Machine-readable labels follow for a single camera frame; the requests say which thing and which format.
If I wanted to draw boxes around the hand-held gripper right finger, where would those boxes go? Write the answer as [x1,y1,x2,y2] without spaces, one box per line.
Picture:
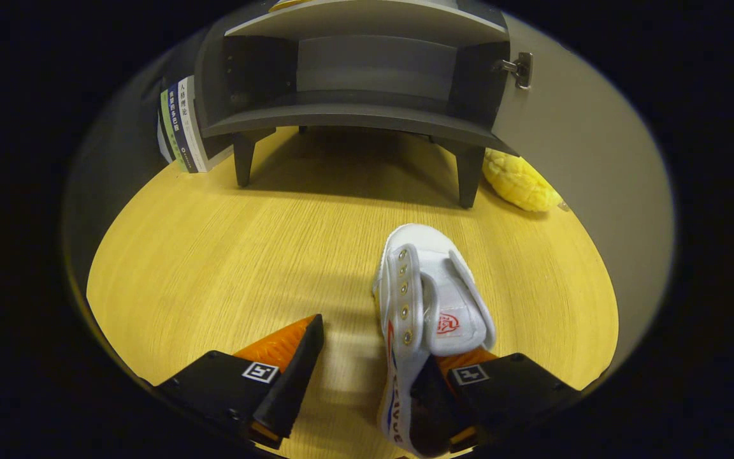
[410,347,581,457]

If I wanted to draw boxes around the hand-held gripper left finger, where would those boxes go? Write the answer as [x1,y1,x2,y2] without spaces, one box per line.
[154,314,325,450]

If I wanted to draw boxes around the white shoe with red logo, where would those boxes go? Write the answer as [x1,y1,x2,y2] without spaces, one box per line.
[372,223,497,458]

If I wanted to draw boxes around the dark grey shoe cabinet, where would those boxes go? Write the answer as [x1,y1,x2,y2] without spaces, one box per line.
[194,0,521,210]

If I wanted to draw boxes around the metal door hinge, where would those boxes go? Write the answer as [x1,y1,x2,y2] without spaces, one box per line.
[494,52,533,90]

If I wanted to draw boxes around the yellow bread toy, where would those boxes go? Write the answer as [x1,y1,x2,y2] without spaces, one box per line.
[483,149,562,213]

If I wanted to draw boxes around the white book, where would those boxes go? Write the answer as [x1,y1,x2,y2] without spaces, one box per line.
[178,75,216,173]

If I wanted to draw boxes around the dark blue book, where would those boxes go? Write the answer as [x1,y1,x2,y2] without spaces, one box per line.
[168,83,199,173]

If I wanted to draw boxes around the green book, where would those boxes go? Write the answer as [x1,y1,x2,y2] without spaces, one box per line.
[160,88,189,173]

